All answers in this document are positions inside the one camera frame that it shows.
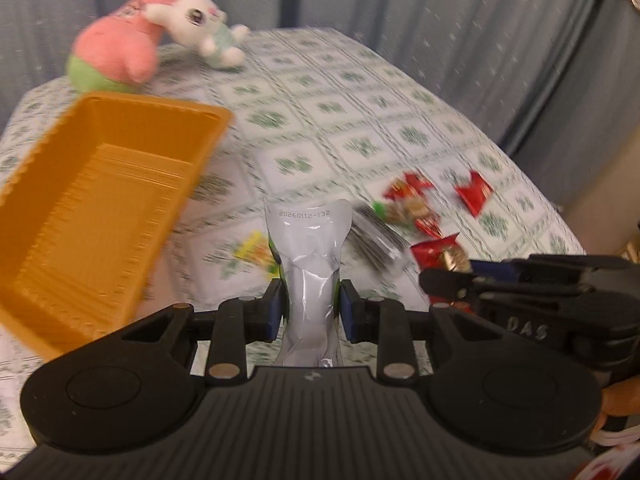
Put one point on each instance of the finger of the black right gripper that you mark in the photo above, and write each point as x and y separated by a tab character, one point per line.
454	286

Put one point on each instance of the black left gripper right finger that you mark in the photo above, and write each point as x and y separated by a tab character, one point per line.
383	322

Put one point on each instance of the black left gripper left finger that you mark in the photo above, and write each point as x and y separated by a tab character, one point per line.
238	322

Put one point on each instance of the red gold candy wrapper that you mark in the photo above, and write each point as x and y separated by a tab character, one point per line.
443	253

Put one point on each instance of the yellow green candy packet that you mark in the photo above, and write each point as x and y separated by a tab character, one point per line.
255	250

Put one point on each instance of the white green snack pouch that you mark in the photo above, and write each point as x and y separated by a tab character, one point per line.
307	245

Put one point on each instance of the person right hand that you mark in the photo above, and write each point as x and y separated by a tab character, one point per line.
619	400

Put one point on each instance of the dark striped snack packet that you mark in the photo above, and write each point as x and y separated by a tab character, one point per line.
385	249

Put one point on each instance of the green brown candy wrapper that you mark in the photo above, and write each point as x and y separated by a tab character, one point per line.
410	213

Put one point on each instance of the red candy wrapper far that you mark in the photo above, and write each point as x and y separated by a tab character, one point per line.
475	193

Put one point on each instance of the red candy wrapper upper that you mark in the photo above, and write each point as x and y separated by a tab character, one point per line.
412	183

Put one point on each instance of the orange plastic tray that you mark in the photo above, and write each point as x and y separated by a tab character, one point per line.
84	217

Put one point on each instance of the green floral tablecloth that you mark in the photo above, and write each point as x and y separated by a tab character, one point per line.
319	117

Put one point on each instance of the blue starry curtain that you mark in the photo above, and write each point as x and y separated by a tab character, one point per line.
554	82

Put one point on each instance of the pink starfish plush toy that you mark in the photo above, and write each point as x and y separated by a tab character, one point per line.
116	53

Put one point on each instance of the white bunny plush toy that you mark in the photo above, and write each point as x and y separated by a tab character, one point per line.
199	25

